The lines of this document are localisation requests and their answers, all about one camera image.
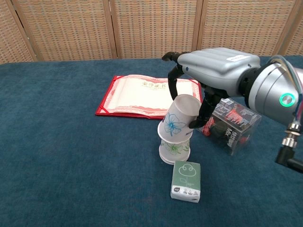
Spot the right arm wrist cable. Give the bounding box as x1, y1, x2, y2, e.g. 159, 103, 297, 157
275, 122, 303, 173

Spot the green tissue pack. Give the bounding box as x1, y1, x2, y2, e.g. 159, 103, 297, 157
170, 160, 202, 203

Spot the blue carpet table mat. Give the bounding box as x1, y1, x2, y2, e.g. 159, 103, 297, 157
0, 54, 303, 227

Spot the woven folding screen panel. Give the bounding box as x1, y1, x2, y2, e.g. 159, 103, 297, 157
276, 7, 303, 57
0, 0, 37, 64
196, 0, 303, 58
4, 0, 118, 62
108, 0, 204, 60

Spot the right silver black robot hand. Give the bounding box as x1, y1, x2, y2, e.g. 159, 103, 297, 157
162, 48, 261, 130

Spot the white cup green flower print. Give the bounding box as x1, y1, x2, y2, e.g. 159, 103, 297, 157
159, 137, 191, 163

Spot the red certificate folder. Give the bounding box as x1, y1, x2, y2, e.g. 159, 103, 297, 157
95, 74, 204, 120

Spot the white cup blue flower print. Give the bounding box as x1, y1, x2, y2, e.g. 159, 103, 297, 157
157, 94, 202, 143

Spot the clear plastic product box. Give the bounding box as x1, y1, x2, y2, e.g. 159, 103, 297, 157
196, 96, 262, 156

